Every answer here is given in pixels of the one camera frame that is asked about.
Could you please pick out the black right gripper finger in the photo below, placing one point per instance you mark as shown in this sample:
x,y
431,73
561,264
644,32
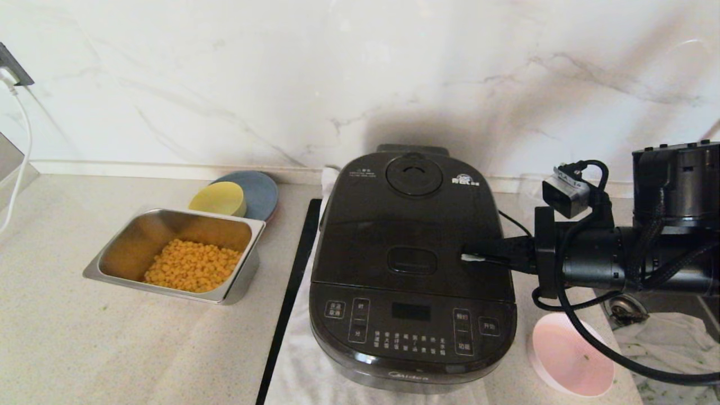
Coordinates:
x,y
495,256

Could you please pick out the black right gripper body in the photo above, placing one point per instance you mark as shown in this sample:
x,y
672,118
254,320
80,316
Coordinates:
x,y
545,253

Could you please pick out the white bowl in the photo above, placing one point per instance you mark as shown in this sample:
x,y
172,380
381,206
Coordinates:
x,y
562,354

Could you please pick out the black rice cooker lid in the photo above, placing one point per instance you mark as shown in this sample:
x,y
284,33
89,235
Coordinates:
x,y
394,225

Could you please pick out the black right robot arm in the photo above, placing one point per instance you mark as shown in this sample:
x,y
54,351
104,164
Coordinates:
x,y
664,225

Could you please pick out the black rice cooker body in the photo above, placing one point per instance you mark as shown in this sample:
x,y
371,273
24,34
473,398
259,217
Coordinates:
x,y
413,337

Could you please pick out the yellow bowl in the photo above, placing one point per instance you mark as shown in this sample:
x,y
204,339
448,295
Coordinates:
x,y
216,198

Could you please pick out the metal sink drain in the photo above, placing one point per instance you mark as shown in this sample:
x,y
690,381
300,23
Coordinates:
x,y
623,306

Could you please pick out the white cloth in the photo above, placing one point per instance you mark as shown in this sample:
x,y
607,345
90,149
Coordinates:
x,y
675,349

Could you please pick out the black strip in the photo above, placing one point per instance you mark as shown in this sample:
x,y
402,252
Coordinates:
x,y
292,281

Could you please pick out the white towel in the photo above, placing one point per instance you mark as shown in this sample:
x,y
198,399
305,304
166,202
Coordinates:
x,y
304,365

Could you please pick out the blue plate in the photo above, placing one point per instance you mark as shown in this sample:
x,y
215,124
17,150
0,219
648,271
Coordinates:
x,y
261,194

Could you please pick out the yellow corn kernels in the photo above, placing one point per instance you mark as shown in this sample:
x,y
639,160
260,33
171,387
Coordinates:
x,y
191,267

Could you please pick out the stainless steel tray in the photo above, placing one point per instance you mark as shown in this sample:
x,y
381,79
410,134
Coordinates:
x,y
135,242

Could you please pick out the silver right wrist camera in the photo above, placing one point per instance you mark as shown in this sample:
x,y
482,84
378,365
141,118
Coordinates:
x,y
565,194

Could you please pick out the dark wall socket plate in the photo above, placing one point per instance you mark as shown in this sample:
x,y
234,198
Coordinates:
x,y
16,70

